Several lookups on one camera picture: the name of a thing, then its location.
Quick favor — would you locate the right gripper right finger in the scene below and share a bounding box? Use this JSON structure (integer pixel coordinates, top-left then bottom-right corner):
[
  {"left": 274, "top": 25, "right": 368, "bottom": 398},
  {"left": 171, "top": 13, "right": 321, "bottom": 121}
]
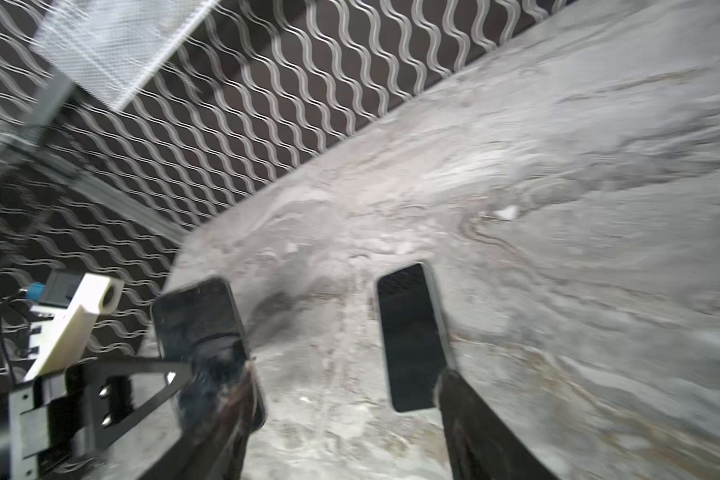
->
[{"left": 434, "top": 368, "right": 556, "bottom": 479}]

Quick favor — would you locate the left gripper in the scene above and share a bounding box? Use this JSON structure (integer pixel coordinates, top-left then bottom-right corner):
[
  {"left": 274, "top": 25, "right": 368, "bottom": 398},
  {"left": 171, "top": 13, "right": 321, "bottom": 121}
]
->
[{"left": 0, "top": 358, "right": 193, "bottom": 479}]

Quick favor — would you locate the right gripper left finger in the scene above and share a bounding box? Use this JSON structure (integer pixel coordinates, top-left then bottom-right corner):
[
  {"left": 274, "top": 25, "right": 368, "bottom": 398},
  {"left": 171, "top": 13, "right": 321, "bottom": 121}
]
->
[{"left": 141, "top": 360, "right": 260, "bottom": 479}]

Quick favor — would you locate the light teal phone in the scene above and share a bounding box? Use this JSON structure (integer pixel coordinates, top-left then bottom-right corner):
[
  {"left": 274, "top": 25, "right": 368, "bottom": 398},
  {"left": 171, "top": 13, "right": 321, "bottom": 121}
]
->
[{"left": 375, "top": 261, "right": 456, "bottom": 414}]

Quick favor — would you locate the black phone screen up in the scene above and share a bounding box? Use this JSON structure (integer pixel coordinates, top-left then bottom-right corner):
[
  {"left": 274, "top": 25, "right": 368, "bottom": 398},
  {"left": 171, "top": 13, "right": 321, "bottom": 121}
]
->
[{"left": 151, "top": 276, "right": 251, "bottom": 430}]

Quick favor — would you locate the white mesh basket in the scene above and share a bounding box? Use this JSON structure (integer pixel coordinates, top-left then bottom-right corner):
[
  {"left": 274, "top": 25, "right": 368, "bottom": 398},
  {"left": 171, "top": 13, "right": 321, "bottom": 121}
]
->
[{"left": 31, "top": 0, "right": 218, "bottom": 111}]

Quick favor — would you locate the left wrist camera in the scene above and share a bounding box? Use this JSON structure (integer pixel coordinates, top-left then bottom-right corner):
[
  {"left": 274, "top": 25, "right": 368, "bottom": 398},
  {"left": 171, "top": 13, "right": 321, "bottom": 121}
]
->
[{"left": 22, "top": 270, "right": 124, "bottom": 382}]

